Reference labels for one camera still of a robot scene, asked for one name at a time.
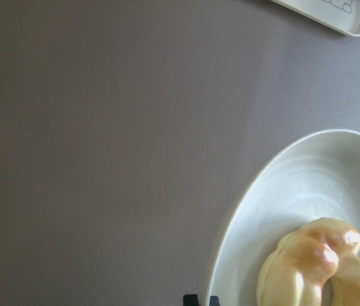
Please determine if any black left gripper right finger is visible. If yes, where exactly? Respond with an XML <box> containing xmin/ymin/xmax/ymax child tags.
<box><xmin>209</xmin><ymin>295</ymin><xmax>220</xmax><ymax>306</ymax></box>

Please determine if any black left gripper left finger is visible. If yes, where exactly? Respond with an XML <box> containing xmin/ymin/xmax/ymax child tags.
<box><xmin>183</xmin><ymin>294</ymin><xmax>199</xmax><ymax>306</ymax></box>

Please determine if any glazed twisted donut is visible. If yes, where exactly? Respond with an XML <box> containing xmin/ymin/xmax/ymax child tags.
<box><xmin>256</xmin><ymin>217</ymin><xmax>360</xmax><ymax>305</ymax></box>

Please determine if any cream Rabbit tray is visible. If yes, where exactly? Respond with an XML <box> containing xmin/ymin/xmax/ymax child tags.
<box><xmin>273</xmin><ymin>0</ymin><xmax>360</xmax><ymax>37</ymax></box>

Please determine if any white round plate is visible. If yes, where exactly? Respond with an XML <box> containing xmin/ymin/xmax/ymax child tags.
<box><xmin>200</xmin><ymin>129</ymin><xmax>360</xmax><ymax>305</ymax></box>

